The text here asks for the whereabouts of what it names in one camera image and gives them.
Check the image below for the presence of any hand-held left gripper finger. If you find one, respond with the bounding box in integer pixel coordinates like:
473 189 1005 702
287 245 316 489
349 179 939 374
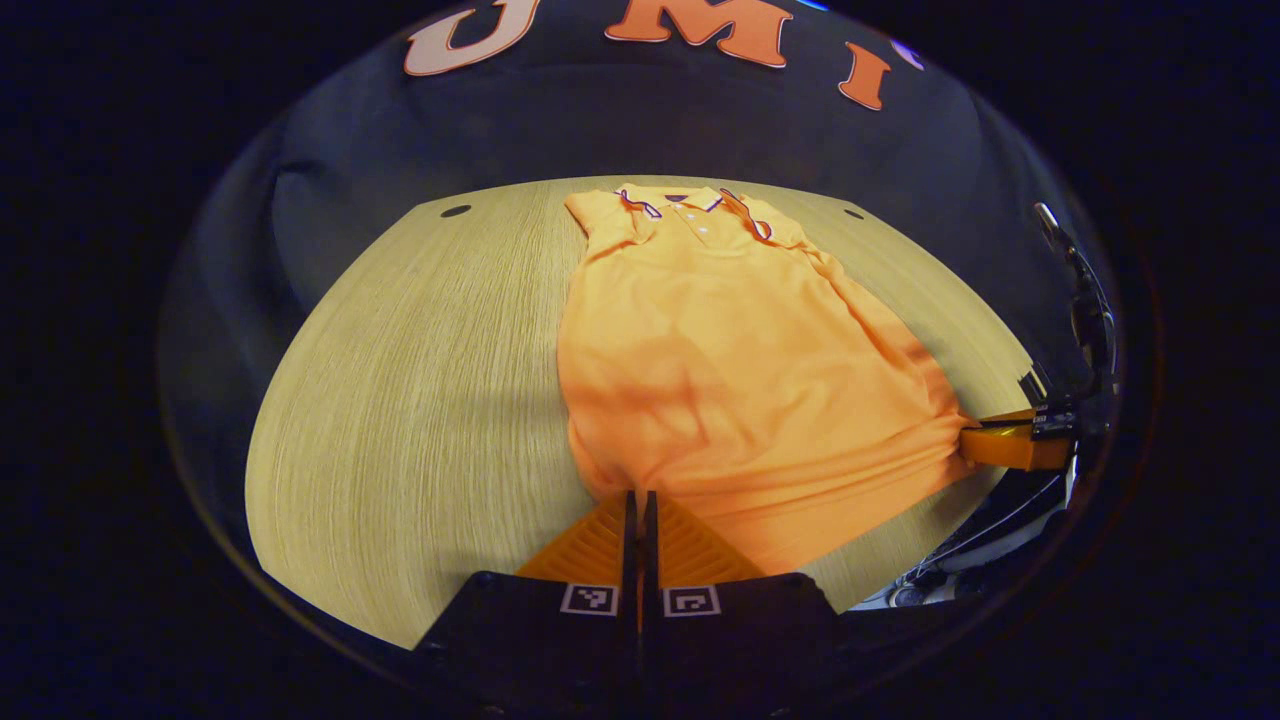
415 490 641 701
640 490 846 701

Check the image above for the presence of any orange T-shirt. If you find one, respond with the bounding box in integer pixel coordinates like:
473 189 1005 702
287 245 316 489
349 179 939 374
556 183 976 578

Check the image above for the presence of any white cable bundle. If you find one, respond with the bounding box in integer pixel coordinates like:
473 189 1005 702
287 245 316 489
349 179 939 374
895 470 1076 611

